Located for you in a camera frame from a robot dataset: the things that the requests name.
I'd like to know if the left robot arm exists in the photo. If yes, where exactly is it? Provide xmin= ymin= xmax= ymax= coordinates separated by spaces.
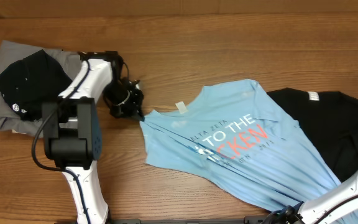
xmin=34 ymin=51 xmax=144 ymax=223

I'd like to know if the black t-shirt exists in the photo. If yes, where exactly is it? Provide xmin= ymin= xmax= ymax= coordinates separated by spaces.
xmin=268 ymin=88 xmax=358 ymax=183

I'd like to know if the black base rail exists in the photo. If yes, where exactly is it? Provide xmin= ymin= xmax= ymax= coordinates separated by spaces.
xmin=54 ymin=215 xmax=273 ymax=224

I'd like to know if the folded grey garment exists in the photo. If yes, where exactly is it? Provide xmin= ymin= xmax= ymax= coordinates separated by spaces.
xmin=0 ymin=40 xmax=81 ymax=136

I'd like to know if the folded black garment with logo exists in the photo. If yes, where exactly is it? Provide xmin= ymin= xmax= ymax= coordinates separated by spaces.
xmin=0 ymin=50 xmax=71 ymax=121

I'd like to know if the light blue printed t-shirt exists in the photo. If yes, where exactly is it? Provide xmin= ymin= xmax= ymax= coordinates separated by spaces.
xmin=140 ymin=79 xmax=341 ymax=211

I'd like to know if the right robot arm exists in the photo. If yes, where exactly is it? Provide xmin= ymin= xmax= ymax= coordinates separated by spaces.
xmin=262 ymin=170 xmax=358 ymax=224

